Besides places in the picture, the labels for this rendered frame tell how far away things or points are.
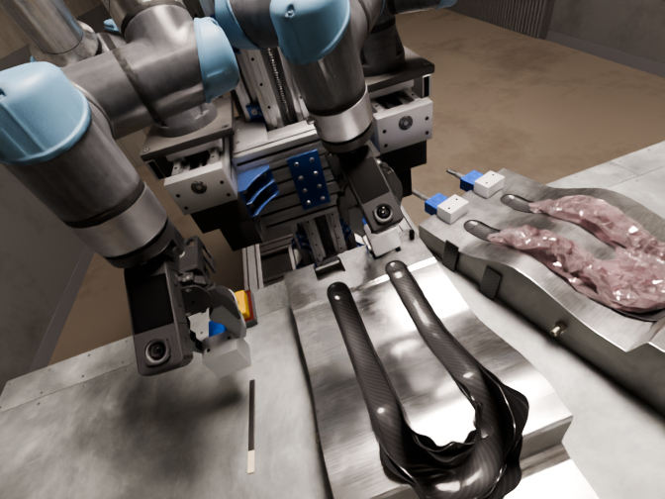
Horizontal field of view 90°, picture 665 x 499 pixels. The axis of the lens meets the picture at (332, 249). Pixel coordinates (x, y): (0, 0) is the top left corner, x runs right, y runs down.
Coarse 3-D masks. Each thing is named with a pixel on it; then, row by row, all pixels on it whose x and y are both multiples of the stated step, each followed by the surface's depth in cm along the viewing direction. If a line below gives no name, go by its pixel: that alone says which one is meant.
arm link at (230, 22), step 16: (224, 0) 42; (240, 0) 41; (256, 0) 40; (224, 16) 43; (240, 16) 42; (256, 16) 41; (224, 32) 44; (240, 32) 43; (256, 32) 43; (272, 32) 42; (240, 48) 47; (256, 48) 46
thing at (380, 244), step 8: (368, 232) 57; (384, 232) 56; (392, 232) 56; (368, 240) 58; (376, 240) 56; (384, 240) 57; (392, 240) 57; (376, 248) 58; (384, 248) 58; (392, 248) 59; (376, 256) 60
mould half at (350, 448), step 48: (288, 288) 59; (384, 288) 55; (432, 288) 54; (336, 336) 51; (384, 336) 50; (480, 336) 45; (336, 384) 45; (432, 384) 40; (528, 384) 37; (336, 432) 38; (432, 432) 35; (528, 432) 34; (336, 480) 34; (384, 480) 34; (528, 480) 37; (576, 480) 36
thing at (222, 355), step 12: (216, 324) 50; (216, 336) 47; (228, 336) 47; (204, 348) 46; (216, 348) 46; (228, 348) 45; (240, 348) 47; (204, 360) 45; (216, 360) 45; (228, 360) 46; (240, 360) 47; (216, 372) 47; (228, 372) 48
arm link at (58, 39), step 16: (0, 0) 50; (16, 0) 50; (32, 0) 51; (48, 0) 53; (16, 16) 52; (32, 16) 53; (48, 16) 54; (64, 16) 56; (32, 32) 55; (48, 32) 56; (64, 32) 57; (80, 32) 60; (32, 48) 60; (48, 48) 58; (64, 48) 59; (80, 48) 61; (96, 48) 63; (64, 64) 60
